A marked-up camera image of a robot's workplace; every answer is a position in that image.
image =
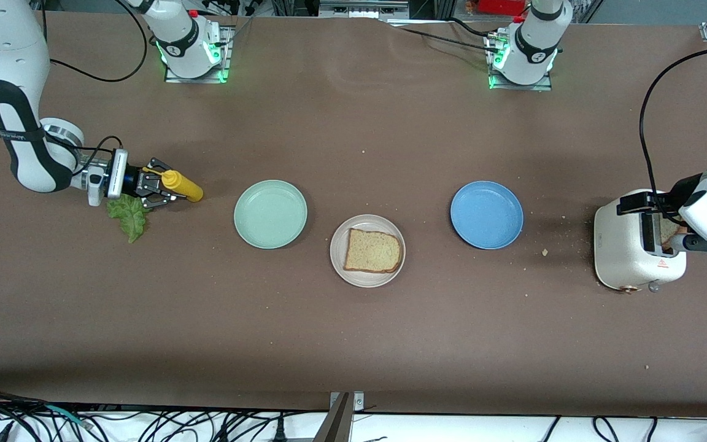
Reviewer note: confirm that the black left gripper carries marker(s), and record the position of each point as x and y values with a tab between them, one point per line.
672	198

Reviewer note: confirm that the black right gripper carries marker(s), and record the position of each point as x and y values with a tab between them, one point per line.
135	181

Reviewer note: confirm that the yellow mustard squeeze bottle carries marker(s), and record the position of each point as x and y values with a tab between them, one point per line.
186	187

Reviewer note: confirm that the green lettuce leaf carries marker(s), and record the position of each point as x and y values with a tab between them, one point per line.
129	218

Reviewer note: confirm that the brown bread slice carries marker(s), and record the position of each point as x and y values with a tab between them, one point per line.
372	252
669	232

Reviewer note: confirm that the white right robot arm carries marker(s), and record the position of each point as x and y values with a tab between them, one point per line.
16	61

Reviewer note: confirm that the mint green plate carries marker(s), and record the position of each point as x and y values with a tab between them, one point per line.
270	215

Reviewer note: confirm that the blue plate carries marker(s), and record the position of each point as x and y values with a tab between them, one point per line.
486	215

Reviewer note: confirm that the beige plate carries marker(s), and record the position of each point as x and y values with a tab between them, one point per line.
366	279

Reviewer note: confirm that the white toaster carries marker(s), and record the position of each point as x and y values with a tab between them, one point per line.
620	252

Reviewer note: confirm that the red background box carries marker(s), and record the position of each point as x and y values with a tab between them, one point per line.
501	6

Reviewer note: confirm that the grey metal beam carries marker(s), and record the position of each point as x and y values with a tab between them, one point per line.
335	426

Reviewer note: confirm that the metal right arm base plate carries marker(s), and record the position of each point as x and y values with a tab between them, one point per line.
226	61

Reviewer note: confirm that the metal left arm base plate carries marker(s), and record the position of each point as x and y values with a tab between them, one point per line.
550	86

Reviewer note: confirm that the aluminium frame profile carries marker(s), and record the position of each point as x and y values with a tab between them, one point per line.
363	7

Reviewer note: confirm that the metal table edge bracket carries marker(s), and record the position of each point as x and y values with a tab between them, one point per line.
358	402

